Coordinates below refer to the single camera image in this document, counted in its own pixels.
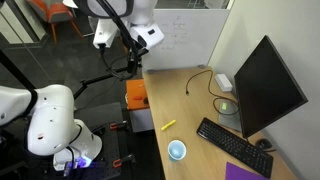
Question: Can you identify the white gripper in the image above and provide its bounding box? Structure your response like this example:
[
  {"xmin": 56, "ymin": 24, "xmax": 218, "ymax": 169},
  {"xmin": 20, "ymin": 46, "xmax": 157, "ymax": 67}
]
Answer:
[{"xmin": 92, "ymin": 18, "xmax": 165, "ymax": 74}]

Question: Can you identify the yellow marker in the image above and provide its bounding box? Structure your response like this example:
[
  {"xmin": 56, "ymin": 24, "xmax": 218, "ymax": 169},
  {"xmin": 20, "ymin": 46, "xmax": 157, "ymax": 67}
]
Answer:
[{"xmin": 160, "ymin": 119, "xmax": 177, "ymax": 132}]

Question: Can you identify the light blue cup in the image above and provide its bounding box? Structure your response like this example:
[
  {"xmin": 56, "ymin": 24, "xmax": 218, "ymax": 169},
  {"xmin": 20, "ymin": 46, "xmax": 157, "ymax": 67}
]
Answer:
[{"xmin": 167, "ymin": 139, "xmax": 188, "ymax": 163}]

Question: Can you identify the orange box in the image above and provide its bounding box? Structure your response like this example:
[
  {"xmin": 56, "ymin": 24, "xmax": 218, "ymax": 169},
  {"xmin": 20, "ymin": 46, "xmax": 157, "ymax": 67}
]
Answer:
[{"xmin": 125, "ymin": 78, "xmax": 150, "ymax": 111}]

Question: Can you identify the black tripod pole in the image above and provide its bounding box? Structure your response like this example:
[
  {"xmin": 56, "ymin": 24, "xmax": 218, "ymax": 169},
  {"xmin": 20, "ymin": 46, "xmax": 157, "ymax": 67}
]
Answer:
[{"xmin": 72, "ymin": 64, "xmax": 134, "ymax": 101}]

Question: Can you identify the white cabinet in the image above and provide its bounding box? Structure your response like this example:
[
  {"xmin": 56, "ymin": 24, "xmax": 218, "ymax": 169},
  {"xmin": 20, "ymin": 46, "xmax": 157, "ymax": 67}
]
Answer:
[{"xmin": 128, "ymin": 108, "xmax": 155, "ymax": 134}]

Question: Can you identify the white whiteboard panel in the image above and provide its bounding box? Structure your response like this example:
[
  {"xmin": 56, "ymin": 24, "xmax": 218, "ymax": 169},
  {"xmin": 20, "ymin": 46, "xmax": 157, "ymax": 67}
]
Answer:
[{"xmin": 141, "ymin": 8, "xmax": 231, "ymax": 73}]

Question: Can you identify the white round table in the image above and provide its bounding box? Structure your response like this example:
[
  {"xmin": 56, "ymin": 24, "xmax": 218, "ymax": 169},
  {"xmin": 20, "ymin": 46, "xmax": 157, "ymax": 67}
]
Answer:
[{"xmin": 62, "ymin": 0, "xmax": 79, "ymax": 8}]

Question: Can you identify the orange chair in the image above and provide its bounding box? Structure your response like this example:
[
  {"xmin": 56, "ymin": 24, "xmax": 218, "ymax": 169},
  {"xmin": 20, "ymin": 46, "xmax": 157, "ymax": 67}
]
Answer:
[{"xmin": 26, "ymin": 0, "xmax": 84, "ymax": 44}]

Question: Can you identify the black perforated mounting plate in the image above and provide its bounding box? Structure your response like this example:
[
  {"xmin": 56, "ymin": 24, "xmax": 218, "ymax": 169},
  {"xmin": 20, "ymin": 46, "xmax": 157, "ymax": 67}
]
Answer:
[{"xmin": 66, "ymin": 123, "xmax": 123, "ymax": 180}]

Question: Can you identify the white power adapter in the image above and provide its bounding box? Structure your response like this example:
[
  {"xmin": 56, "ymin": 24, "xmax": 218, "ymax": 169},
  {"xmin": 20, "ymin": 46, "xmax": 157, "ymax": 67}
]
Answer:
[{"xmin": 214, "ymin": 73, "xmax": 234, "ymax": 93}]

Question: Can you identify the grey monitor base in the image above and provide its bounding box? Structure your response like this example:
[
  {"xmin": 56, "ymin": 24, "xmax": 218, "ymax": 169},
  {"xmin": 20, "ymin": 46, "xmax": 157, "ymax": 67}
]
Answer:
[{"xmin": 217, "ymin": 98, "xmax": 243, "ymax": 133}]

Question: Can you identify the black keyboard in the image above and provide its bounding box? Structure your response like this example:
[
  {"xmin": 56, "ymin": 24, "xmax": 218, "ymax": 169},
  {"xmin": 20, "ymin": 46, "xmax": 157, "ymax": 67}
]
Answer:
[{"xmin": 196, "ymin": 116, "xmax": 274, "ymax": 179}]

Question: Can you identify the black computer monitor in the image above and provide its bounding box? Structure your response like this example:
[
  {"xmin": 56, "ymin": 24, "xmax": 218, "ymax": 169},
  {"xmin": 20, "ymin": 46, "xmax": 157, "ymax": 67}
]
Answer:
[{"xmin": 233, "ymin": 35, "xmax": 309, "ymax": 139}]

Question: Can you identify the purple paper sheet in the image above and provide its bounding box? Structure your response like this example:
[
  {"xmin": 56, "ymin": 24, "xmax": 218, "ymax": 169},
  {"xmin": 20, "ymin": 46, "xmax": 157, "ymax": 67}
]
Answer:
[{"xmin": 225, "ymin": 161, "xmax": 269, "ymax": 180}]

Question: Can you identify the black computer mouse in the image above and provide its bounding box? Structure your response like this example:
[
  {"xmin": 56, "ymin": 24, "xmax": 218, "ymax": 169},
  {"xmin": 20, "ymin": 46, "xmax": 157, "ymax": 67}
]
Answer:
[{"xmin": 254, "ymin": 138, "xmax": 275, "ymax": 152}]

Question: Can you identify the thin black desk cable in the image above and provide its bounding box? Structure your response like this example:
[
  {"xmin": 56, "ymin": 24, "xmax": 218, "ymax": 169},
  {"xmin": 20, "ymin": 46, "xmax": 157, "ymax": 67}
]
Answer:
[{"xmin": 185, "ymin": 69, "xmax": 240, "ymax": 117}]

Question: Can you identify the black diagonal frame bar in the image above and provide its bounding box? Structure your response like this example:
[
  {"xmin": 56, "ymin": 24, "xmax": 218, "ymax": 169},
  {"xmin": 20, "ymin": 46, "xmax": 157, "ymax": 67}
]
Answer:
[{"xmin": 0, "ymin": 49, "xmax": 38, "ymax": 91}]

